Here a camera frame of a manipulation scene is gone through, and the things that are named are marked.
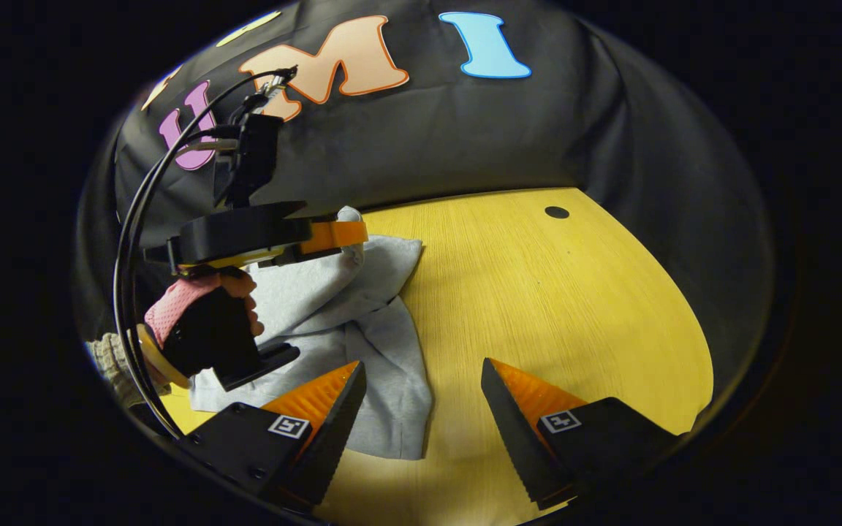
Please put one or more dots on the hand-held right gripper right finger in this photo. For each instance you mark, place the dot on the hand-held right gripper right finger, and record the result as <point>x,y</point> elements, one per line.
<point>516,431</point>

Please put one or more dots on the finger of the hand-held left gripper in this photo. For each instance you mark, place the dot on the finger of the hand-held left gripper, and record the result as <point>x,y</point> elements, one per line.
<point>337,235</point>

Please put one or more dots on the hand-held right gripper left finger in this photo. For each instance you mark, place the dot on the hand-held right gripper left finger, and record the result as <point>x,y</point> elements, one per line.
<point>333,438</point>

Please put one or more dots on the grey sweatshirt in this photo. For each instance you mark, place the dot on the grey sweatshirt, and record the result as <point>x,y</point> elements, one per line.
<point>362,329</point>

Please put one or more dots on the black backdrop cloth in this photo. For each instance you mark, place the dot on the black backdrop cloth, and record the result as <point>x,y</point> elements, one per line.
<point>465,131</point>

